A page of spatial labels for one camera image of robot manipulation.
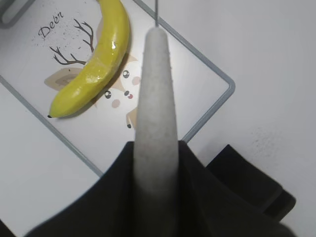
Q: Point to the yellow plastic banana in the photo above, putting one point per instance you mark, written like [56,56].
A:
[102,66]

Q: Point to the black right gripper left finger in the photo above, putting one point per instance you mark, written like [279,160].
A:
[105,210]

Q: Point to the white handled kitchen knife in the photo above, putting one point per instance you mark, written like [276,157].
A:
[155,148]

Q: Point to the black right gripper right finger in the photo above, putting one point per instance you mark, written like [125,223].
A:
[230,197]

